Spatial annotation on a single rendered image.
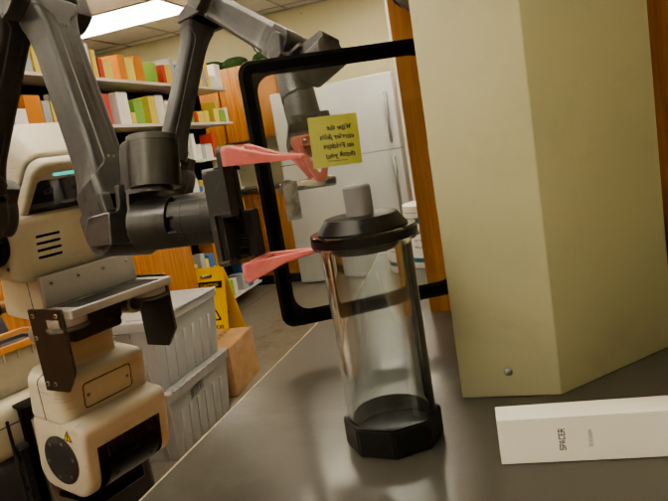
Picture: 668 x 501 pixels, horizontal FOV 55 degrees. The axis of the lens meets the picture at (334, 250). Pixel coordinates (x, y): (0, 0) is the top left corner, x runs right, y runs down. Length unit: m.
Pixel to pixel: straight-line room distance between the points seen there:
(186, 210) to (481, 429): 0.38
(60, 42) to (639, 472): 0.81
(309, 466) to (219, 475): 0.10
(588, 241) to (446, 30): 0.28
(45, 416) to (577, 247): 1.07
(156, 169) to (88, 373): 0.75
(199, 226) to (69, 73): 0.30
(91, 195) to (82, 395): 0.68
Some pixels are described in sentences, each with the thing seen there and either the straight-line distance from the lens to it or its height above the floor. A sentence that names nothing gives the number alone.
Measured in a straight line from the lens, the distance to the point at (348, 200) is 0.63.
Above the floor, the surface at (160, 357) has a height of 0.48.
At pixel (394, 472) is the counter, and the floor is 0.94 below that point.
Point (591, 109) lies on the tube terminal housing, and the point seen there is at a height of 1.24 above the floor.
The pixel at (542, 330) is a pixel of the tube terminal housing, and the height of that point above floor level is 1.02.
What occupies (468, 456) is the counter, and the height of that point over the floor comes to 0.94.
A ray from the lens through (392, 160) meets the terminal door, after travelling 0.99.
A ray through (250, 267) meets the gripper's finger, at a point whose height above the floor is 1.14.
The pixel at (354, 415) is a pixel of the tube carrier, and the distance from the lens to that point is 0.67.
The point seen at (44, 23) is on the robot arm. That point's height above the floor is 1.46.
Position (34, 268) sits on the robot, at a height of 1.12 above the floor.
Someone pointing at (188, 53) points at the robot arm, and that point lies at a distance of 1.48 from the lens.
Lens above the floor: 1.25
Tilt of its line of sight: 9 degrees down
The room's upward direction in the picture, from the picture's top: 9 degrees counter-clockwise
